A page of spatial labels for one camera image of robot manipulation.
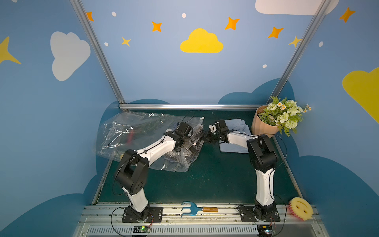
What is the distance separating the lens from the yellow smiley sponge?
29.3 inches

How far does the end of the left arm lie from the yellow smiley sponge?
661mm

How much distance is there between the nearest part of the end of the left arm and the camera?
25.9 inches
